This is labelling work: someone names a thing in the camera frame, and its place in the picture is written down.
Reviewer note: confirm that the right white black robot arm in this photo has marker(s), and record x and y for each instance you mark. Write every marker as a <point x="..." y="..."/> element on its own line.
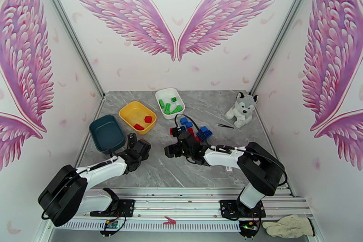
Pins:
<point x="221" y="157"/>

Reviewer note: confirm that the black tweezers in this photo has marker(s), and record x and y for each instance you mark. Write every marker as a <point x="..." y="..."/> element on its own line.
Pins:
<point x="226" y="126"/>

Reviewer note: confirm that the yellow plastic bin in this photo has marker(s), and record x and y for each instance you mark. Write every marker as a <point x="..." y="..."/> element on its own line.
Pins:
<point x="133" y="113"/>

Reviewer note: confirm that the red clip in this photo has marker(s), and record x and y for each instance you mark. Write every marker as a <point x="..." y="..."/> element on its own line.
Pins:
<point x="169" y="220"/>

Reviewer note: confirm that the white plastic bin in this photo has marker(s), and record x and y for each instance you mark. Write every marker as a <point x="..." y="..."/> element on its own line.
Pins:
<point x="166" y="93"/>

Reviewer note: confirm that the grey white husky plush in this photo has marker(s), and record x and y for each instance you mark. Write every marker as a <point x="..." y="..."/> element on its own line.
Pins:
<point x="242" y="109"/>

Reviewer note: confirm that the aluminium frame post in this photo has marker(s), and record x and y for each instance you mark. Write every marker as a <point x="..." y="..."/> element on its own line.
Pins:
<point x="68" y="28"/>
<point x="286" y="28"/>

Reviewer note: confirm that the long red lego brick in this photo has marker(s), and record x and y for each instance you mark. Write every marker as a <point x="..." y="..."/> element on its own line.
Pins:
<point x="190" y="131"/>

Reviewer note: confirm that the white work glove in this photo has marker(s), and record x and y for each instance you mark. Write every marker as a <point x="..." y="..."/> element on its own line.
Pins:
<point x="287" y="225"/>

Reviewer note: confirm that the small circuit board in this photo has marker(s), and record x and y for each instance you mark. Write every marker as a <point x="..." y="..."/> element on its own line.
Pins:
<point x="111" y="224"/>
<point x="248" y="225"/>

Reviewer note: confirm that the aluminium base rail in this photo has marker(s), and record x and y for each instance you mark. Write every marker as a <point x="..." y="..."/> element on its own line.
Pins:
<point x="175" y="207"/>

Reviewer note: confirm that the teal plastic bin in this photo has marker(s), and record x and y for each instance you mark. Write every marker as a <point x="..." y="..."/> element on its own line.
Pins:
<point x="106" y="134"/>

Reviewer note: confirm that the small red lego brick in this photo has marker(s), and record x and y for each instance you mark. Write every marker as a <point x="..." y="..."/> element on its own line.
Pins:
<point x="147" y="119"/>

